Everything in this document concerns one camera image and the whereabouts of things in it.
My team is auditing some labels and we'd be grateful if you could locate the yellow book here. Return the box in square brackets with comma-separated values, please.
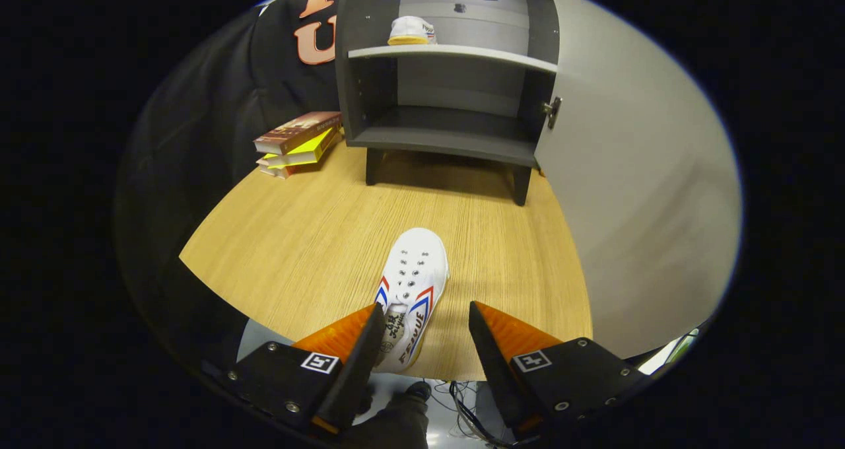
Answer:
[257, 127, 341, 169]

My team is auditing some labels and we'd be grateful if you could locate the grey shoe cabinet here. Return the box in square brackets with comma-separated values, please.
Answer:
[335, 0, 560, 207]

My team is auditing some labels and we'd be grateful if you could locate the white striped canvas shoe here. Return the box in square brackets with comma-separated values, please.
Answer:
[372, 228, 450, 374]
[387, 16, 438, 46]

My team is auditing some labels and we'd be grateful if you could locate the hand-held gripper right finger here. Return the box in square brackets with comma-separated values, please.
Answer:
[468, 300, 651, 435]

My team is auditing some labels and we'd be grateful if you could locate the person's dark clothing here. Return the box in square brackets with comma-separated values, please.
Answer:
[343, 382, 433, 449]

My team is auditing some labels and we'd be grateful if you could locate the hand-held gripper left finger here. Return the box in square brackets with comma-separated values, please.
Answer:
[221, 302, 387, 435]

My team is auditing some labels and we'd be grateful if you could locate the brown cover book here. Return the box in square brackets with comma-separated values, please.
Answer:
[253, 111, 343, 155]

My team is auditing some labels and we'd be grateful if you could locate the black backdrop cloth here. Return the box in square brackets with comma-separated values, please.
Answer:
[112, 0, 347, 384]

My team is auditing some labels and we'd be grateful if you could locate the thin pale book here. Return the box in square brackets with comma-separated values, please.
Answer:
[259, 158, 299, 180]

